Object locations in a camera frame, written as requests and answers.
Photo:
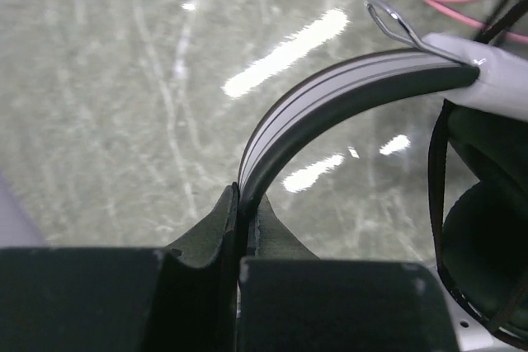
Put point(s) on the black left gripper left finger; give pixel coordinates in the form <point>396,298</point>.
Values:
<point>181,297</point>

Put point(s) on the white and black headphones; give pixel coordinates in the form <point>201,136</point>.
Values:
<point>477,159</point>

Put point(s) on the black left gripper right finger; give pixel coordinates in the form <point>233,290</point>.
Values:
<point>294,301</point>

